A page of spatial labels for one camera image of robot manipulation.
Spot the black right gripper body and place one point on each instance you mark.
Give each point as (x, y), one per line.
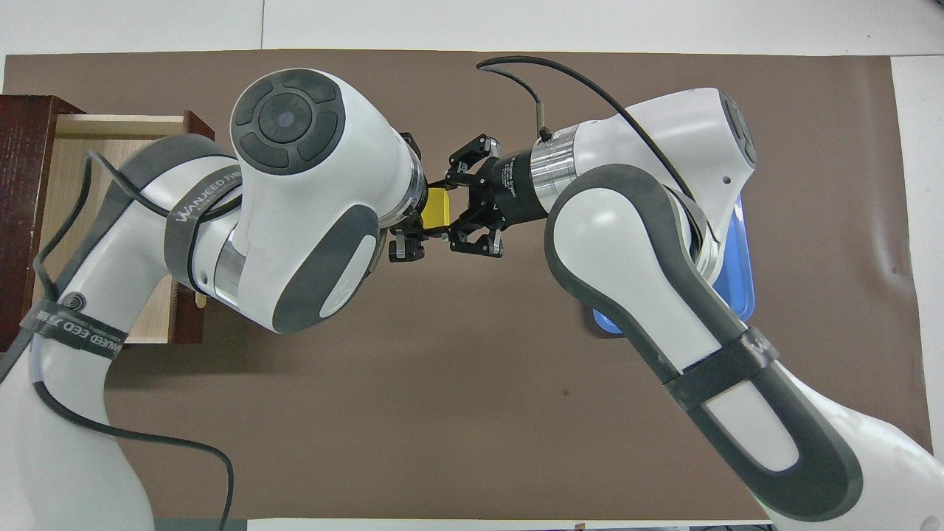
(512, 188)

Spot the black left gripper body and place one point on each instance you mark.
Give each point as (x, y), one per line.
(419, 166)

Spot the yellow block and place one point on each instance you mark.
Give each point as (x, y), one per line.
(436, 208)

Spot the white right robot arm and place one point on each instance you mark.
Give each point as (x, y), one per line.
(627, 236)

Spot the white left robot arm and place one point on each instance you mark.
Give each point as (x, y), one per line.
(317, 169)

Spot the brown table mat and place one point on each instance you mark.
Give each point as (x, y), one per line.
(442, 405)

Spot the blue plastic tray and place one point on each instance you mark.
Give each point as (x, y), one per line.
(737, 258)

